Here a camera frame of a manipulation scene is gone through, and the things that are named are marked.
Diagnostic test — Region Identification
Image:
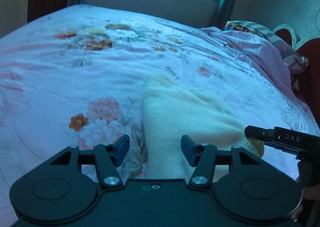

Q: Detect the person right hand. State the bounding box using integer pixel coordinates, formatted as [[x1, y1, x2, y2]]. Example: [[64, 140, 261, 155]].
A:
[[302, 185, 320, 202]]

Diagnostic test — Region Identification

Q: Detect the pink crumpled blanket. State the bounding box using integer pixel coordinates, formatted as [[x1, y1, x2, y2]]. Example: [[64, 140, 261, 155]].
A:
[[201, 27, 311, 113]]

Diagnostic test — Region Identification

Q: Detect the floral pink bed sheet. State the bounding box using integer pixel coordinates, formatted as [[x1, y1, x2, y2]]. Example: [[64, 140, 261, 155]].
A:
[[1, 5, 319, 226]]

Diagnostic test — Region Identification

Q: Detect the red white headboard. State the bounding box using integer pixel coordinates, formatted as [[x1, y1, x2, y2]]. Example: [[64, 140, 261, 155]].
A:
[[273, 24, 319, 124]]

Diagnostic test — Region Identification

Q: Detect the cream white knitted garment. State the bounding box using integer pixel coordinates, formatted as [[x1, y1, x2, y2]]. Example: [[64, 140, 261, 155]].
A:
[[142, 75, 264, 180]]

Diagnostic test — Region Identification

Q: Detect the striped floral pillow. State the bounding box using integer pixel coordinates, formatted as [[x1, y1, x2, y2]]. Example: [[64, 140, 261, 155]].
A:
[[223, 20, 309, 74]]

